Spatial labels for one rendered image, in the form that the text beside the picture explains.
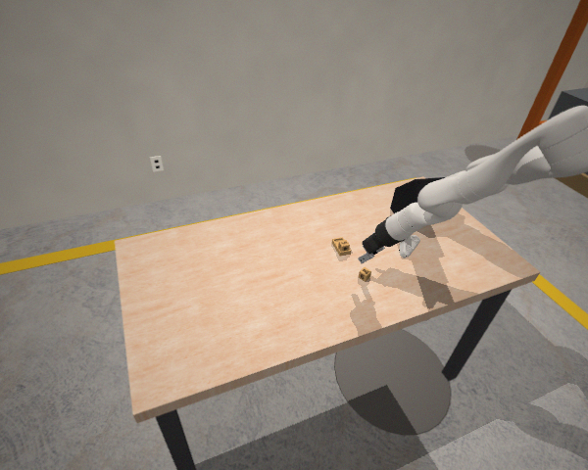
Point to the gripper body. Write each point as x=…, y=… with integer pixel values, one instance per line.
x=388, y=233

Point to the tan wooden number cube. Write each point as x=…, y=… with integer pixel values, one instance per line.
x=364, y=274
x=343, y=245

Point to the tan wooden tray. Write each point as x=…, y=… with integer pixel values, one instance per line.
x=335, y=244

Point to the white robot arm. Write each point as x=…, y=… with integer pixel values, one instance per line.
x=563, y=140

